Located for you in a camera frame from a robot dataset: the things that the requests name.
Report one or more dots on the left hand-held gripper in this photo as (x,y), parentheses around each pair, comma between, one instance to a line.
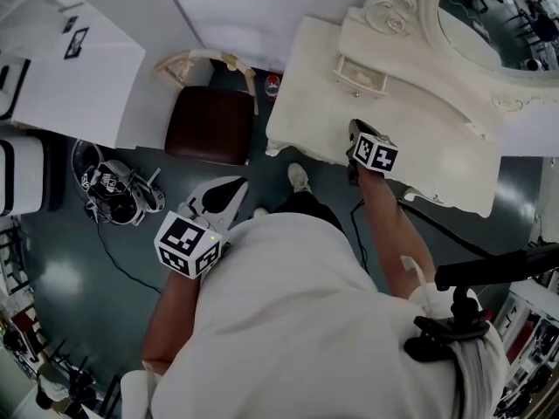
(181,242)

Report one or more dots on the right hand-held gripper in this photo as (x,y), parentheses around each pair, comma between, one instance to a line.
(375,153)

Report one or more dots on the white ornate dressing table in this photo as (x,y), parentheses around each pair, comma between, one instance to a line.
(314,125)

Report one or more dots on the person's right forearm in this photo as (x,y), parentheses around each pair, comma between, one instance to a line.
(393,234)

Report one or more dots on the person's left forearm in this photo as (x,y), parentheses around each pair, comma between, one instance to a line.
(174,317)

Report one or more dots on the person's left white shoe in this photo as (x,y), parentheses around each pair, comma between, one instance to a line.
(260,212)

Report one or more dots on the person's white shoe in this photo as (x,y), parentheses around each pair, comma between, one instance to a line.
(299,177)
(260,212)

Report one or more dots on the brown seat cream chair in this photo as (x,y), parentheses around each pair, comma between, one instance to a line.
(209,125)

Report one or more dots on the person's right white shoe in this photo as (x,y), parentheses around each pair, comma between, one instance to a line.
(299,177)

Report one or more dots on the person's black trouser leg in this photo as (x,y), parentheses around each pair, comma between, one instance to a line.
(305,205)

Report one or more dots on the red capped clear bottle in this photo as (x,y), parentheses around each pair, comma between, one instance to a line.
(272,86)

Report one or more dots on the person's white shirt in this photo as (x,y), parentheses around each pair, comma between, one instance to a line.
(284,321)

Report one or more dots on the white air purifier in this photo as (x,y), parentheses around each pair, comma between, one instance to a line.
(26,177)

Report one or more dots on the large black framed picture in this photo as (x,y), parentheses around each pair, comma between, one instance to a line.
(76,43)

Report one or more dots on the small black framed picture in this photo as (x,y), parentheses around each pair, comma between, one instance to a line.
(70,24)

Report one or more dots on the white black-edged appliance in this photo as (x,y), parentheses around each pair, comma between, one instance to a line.
(11,103)

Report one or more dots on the cluttered black rack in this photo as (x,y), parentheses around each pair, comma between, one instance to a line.
(17,321)

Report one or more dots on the cluttered white shelf unit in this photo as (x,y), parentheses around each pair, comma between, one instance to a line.
(533,343)

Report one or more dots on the oval mirror ornate white frame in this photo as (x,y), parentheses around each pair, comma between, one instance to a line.
(471,29)

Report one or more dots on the black clamp camera mount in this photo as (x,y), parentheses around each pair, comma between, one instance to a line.
(480,269)

